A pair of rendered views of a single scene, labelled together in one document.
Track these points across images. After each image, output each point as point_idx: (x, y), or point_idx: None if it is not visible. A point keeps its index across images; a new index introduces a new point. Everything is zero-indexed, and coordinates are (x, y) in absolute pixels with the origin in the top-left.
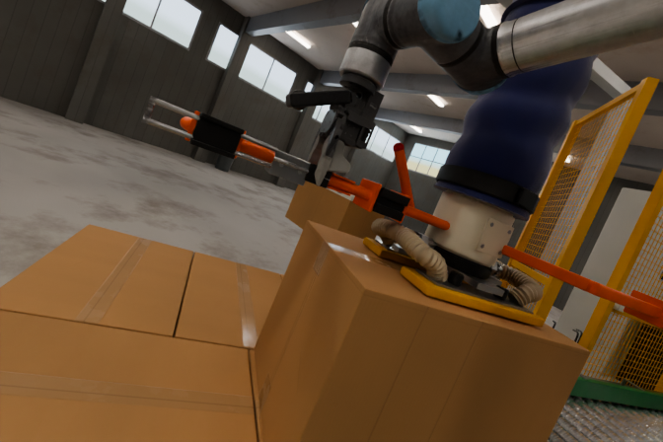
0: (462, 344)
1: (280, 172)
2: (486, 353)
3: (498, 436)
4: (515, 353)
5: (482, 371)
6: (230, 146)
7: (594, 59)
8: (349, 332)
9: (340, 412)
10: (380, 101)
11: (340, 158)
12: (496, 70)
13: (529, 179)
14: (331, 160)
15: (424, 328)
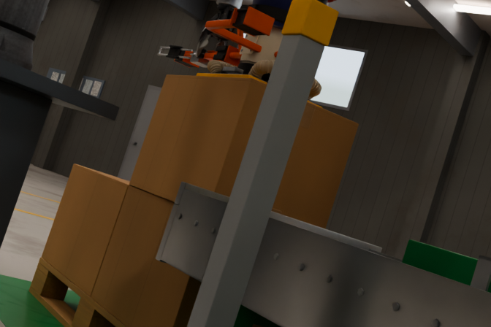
0: (190, 90)
1: (192, 59)
2: (199, 93)
3: (200, 149)
4: (210, 90)
5: (196, 104)
6: (177, 54)
7: None
8: (159, 95)
9: (151, 133)
10: (227, 9)
11: (205, 41)
12: None
13: None
14: (202, 43)
15: (179, 85)
